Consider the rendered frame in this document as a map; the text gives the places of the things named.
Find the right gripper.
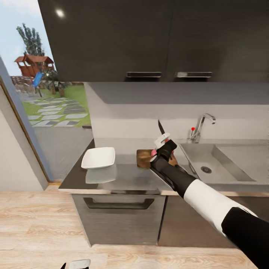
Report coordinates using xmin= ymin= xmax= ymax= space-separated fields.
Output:
xmin=156 ymin=140 xmax=177 ymax=155

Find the cutting board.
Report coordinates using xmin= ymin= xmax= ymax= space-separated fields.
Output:
xmin=136 ymin=149 xmax=178 ymax=167

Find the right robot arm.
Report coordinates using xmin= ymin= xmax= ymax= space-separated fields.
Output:
xmin=150 ymin=132 xmax=269 ymax=269

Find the parer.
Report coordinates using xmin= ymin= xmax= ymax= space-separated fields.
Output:
xmin=158 ymin=121 xmax=169 ymax=143

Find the bowl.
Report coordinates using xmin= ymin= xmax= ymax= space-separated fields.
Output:
xmin=81 ymin=147 xmax=115 ymax=169

